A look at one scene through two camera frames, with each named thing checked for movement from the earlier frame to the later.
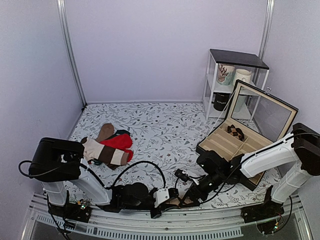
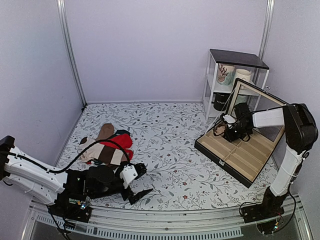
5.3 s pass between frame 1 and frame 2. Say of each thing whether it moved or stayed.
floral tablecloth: stayed
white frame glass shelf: stayed
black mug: stayed
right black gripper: moved
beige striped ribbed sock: moved
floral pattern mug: stayed
